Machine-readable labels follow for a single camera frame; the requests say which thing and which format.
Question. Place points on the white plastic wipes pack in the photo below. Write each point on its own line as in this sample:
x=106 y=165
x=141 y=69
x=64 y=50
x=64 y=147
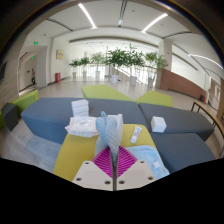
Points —
x=81 y=126

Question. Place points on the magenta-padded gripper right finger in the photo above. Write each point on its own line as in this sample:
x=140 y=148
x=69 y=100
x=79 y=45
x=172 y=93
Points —
x=135 y=175

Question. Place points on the green upholstered bench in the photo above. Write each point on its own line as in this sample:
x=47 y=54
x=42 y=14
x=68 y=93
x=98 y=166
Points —
x=25 y=100
x=101 y=92
x=155 y=99

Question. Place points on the ceiling light strips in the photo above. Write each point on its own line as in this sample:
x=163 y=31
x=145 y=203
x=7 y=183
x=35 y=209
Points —
x=87 y=15

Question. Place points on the red bin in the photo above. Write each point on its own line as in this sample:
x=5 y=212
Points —
x=57 y=77

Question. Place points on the row of potted plants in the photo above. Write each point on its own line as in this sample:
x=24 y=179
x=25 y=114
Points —
x=116 y=58

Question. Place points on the light blue towel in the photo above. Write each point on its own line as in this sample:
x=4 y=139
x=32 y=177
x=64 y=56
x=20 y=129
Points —
x=111 y=133

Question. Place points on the wooden bench with metal legs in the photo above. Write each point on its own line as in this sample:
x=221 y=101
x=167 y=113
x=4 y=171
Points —
x=208 y=113

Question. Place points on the yellow wall picture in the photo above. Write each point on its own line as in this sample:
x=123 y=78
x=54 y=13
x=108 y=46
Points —
x=60 y=54

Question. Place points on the dark grey ottoman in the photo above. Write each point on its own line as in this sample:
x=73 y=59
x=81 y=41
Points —
x=9 y=116

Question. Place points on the yellow upholstered ottoman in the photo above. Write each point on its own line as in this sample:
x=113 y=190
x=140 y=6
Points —
x=73 y=150

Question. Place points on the stack of white tissue boxes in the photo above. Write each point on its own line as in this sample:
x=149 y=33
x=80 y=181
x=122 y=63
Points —
x=80 y=107

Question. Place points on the green exit sign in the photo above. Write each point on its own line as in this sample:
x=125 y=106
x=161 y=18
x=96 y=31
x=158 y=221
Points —
x=36 y=42

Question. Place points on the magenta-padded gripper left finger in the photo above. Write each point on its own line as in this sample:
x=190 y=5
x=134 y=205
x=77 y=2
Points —
x=93 y=175

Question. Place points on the white cube box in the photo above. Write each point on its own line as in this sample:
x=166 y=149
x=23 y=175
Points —
x=158 y=124

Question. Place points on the long blue-grey upholstered bench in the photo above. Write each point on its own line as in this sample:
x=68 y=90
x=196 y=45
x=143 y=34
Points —
x=46 y=116

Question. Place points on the small white tube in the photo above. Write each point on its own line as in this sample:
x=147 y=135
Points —
x=135 y=134

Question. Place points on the black wall screen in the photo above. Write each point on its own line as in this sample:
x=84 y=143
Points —
x=2 y=71

